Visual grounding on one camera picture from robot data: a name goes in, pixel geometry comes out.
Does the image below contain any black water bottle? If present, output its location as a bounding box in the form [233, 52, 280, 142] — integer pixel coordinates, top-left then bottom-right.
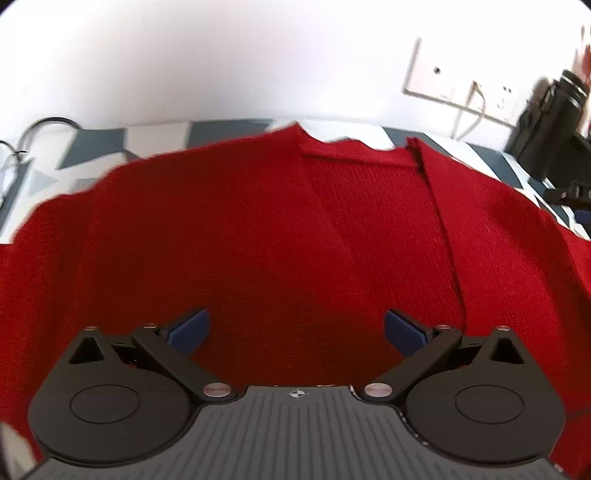
[505, 69, 591, 181]

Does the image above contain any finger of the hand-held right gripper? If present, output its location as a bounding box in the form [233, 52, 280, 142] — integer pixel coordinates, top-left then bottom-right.
[547, 181, 591, 208]

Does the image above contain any white plugged cable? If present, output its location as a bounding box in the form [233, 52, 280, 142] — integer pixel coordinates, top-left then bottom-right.
[455, 80, 488, 139]

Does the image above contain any red white ornament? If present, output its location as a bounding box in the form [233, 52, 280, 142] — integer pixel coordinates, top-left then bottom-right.
[574, 23, 591, 90]

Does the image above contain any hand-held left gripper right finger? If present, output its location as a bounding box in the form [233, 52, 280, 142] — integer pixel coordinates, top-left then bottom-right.
[361, 309, 526, 401]

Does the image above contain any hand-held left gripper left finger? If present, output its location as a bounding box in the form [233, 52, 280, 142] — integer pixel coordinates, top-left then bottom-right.
[68, 308, 237, 401]

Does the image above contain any white wall socket panel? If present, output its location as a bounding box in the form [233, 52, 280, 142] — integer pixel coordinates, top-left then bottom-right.
[402, 37, 529, 125]

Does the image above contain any geometric patterned tablecloth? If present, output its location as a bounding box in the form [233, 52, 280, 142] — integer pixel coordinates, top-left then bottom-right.
[0, 117, 591, 245]

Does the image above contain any red knit sweater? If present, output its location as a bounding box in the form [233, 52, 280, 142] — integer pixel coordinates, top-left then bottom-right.
[0, 124, 591, 480]

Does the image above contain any black cable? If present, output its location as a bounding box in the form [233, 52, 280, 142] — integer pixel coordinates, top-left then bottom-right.
[0, 117, 86, 162]

